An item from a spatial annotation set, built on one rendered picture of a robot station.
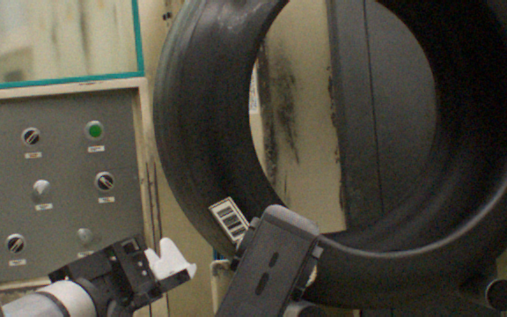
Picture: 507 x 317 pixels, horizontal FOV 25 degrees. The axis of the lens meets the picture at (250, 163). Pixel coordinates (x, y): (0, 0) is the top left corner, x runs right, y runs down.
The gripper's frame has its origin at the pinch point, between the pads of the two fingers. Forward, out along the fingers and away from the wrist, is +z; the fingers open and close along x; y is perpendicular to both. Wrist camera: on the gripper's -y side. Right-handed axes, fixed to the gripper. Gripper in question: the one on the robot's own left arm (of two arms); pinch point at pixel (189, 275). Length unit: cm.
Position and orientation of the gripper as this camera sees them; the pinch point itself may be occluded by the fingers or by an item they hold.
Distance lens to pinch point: 145.2
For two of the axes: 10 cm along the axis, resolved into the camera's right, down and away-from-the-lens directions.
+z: 5.5, -2.2, 8.0
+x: -7.1, 3.8, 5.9
